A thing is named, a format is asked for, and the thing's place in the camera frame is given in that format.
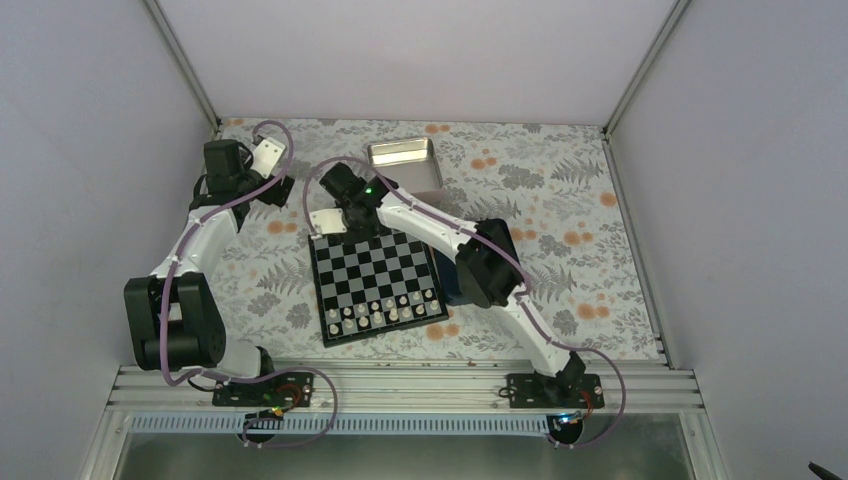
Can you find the floral table mat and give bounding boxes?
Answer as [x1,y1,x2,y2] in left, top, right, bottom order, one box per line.
[209,118,659,362]

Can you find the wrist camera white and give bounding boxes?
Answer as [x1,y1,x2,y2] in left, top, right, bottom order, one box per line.
[251,137,287,179]
[309,208,347,236]

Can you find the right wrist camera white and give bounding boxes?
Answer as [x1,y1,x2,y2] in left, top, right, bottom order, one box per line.
[309,208,347,236]

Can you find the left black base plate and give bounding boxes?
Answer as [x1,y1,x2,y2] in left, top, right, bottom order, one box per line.
[211,372,314,409]

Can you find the aluminium front rail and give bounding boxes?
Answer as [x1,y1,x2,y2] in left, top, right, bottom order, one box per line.
[106,360,705,414]

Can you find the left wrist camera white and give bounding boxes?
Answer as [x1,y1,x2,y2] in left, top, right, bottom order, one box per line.
[251,137,287,179]

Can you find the dark blue piece box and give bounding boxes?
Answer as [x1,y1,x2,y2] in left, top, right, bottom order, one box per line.
[433,218,521,307]

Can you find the white slotted cable duct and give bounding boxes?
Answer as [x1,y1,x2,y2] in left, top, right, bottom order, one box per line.
[128,412,549,436]

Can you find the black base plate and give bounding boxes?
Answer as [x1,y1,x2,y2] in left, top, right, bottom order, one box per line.
[211,372,314,409]
[498,373,605,409]

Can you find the aluminium corner post left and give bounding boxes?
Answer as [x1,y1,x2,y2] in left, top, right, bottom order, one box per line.
[141,0,220,127]

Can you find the black grey chess board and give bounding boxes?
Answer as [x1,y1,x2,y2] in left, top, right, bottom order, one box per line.
[309,230,448,347]

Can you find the aluminium corner post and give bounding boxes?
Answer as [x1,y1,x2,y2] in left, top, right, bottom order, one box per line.
[603,0,692,141]
[141,0,220,127]

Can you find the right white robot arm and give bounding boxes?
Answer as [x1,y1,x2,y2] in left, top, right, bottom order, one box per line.
[309,157,586,407]

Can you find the aluminium corner post right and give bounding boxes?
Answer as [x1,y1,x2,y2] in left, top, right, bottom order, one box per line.
[603,0,692,141]

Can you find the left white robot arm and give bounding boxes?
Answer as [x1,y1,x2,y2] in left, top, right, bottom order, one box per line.
[123,137,294,405]

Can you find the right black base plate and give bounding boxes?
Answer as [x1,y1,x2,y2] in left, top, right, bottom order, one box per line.
[498,373,605,409]

